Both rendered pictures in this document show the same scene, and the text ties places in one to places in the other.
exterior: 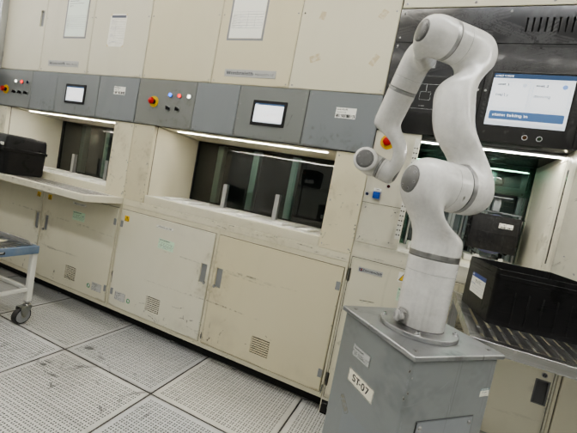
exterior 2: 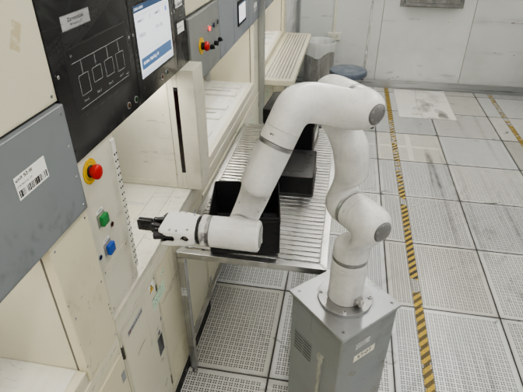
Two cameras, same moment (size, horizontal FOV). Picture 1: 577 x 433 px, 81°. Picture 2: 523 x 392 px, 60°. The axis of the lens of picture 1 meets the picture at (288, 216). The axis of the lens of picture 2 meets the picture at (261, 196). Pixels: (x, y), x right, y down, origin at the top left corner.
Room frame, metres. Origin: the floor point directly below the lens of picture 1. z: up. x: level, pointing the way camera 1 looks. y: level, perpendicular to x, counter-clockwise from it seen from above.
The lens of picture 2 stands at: (1.37, 0.69, 1.92)
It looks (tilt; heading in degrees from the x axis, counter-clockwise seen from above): 33 degrees down; 259
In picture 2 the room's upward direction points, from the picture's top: straight up
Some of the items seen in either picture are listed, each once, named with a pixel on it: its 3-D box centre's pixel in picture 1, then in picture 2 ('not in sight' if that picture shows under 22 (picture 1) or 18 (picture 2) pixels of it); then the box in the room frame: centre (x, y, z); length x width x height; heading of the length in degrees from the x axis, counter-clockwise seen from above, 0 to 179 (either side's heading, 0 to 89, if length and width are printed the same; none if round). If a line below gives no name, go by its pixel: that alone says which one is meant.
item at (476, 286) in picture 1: (521, 295); (246, 215); (1.13, -0.82, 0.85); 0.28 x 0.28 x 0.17; 78
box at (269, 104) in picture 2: not in sight; (293, 123); (0.72, -1.61, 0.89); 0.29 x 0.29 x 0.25; 65
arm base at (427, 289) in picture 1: (425, 293); (347, 277); (0.85, -0.38, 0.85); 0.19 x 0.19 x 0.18
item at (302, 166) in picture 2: not in sight; (286, 167); (0.86, -1.22, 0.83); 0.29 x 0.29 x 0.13; 69
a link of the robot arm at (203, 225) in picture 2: not in sight; (205, 231); (1.32, -0.27, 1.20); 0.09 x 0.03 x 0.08; 68
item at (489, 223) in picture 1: (491, 227); not in sight; (1.78, -1.05, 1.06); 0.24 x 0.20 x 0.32; 68
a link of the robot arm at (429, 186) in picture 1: (433, 209); (360, 232); (0.84, -0.35, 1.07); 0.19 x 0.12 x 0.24; 108
